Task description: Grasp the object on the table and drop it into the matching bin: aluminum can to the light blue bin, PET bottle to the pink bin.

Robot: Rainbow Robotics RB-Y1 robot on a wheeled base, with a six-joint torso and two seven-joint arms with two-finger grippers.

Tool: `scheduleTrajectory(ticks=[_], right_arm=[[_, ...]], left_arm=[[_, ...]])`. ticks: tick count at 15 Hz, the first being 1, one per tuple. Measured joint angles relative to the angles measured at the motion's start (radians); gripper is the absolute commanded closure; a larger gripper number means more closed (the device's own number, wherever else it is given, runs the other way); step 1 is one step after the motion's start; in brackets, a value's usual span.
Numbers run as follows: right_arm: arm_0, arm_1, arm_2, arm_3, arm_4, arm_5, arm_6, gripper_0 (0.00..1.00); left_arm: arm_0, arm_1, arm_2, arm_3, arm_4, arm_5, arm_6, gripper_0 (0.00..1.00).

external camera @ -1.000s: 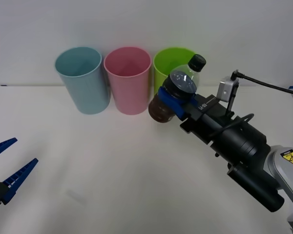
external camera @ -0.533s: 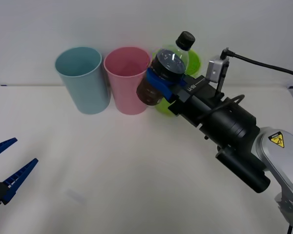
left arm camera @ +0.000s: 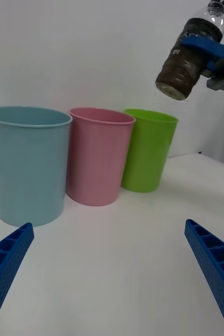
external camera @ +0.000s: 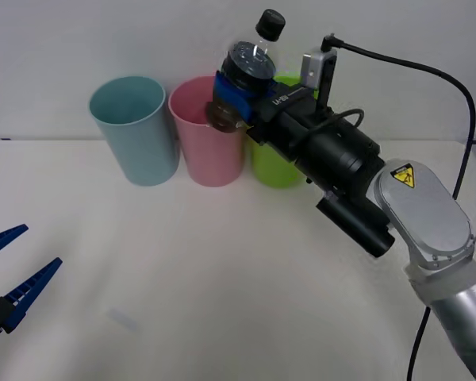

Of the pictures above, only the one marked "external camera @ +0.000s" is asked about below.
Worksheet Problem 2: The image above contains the pink plastic bin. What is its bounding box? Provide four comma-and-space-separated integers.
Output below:
167, 75, 247, 188

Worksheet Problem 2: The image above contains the pale blue plastic bin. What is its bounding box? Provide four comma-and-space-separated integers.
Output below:
88, 75, 180, 187

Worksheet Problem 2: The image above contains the green plastic bin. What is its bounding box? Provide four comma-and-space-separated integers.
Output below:
250, 73, 307, 190

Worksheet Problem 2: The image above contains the clear bottle with black label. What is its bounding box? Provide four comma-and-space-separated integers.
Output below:
205, 8, 288, 134

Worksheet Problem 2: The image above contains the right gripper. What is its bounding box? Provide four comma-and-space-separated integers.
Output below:
212, 72, 336, 160

